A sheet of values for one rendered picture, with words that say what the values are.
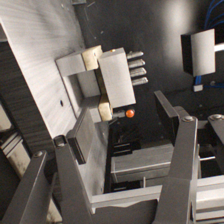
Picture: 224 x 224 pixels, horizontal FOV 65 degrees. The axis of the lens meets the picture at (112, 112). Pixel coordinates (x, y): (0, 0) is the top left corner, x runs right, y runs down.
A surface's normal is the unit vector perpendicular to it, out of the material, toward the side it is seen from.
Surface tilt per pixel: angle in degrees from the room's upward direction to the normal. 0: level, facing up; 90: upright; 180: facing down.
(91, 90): 90
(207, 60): 90
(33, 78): 0
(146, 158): 90
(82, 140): 0
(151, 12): 90
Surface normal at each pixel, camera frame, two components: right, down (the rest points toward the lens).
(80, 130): 0.97, -0.22
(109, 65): -0.03, 0.40
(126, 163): -0.25, -0.89
